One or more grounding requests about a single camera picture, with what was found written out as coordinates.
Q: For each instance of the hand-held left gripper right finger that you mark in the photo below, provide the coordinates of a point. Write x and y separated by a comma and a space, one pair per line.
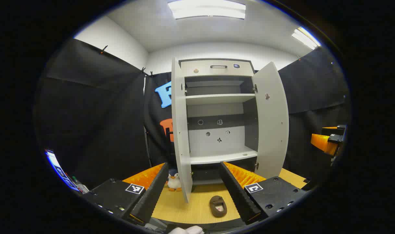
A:
238, 195

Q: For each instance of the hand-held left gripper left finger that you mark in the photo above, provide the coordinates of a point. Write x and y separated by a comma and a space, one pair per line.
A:
151, 195

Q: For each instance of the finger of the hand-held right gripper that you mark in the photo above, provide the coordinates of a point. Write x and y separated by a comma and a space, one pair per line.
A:
322, 142
330, 130

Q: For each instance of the brown fluffy shoe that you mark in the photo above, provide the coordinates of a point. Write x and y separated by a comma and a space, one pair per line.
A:
213, 204

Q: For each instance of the white shoe cabinet door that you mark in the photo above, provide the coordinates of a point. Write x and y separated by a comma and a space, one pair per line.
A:
179, 130
270, 130

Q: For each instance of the white shoe cabinet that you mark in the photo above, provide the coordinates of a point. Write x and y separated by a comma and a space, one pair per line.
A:
213, 144

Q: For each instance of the white cabinet drawer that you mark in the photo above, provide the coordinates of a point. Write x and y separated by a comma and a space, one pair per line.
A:
244, 70

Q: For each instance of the penguin plush toy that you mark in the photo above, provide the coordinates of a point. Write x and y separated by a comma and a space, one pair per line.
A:
174, 182

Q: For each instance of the black backdrop cloth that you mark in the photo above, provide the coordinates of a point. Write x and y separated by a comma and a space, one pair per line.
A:
96, 113

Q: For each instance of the computer monitor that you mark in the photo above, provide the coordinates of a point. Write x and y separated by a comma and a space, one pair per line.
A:
56, 164

